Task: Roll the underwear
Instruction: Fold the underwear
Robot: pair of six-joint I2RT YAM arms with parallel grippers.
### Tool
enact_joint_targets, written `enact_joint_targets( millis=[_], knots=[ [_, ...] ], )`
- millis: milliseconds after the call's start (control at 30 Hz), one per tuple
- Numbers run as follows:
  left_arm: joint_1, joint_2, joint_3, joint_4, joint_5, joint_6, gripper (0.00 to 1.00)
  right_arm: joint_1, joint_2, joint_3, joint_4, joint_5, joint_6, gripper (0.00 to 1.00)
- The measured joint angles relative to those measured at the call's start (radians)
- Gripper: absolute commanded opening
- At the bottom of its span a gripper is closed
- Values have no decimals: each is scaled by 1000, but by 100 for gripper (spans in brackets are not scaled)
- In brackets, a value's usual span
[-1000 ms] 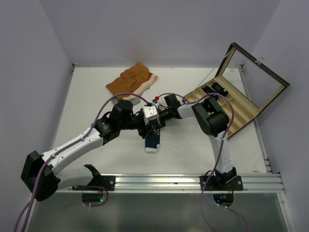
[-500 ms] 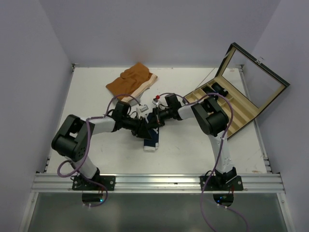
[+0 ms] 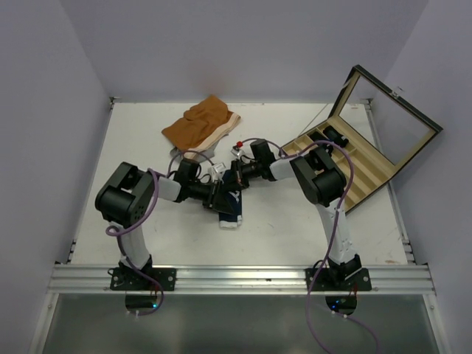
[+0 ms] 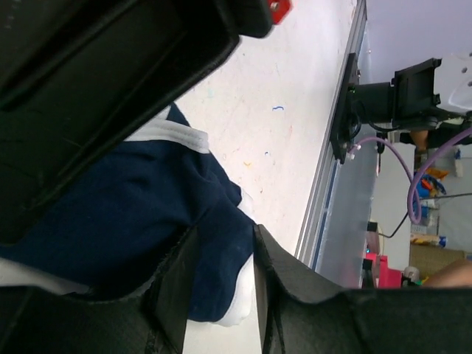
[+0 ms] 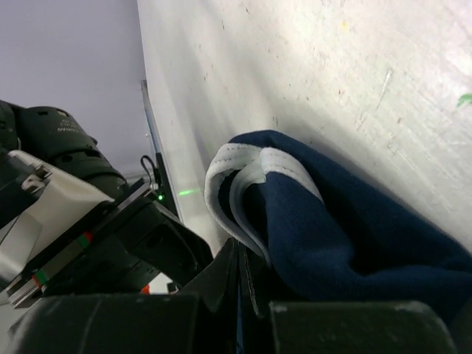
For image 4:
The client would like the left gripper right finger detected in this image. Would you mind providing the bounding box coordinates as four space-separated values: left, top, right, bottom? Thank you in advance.
254 225 471 353

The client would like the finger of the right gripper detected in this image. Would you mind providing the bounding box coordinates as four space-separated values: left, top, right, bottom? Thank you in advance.
1 1 273 244

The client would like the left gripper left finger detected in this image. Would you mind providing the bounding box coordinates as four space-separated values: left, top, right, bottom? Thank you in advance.
1 228 199 353

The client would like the navy blue underwear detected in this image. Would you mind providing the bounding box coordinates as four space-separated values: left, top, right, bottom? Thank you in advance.
1 105 254 327

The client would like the aluminium mounting rail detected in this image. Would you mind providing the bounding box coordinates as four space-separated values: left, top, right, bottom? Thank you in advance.
295 0 367 268

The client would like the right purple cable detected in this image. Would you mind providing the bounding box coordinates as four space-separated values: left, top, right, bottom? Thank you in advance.
353 125 472 224

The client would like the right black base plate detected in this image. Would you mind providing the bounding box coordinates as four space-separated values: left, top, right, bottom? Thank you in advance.
329 52 361 164

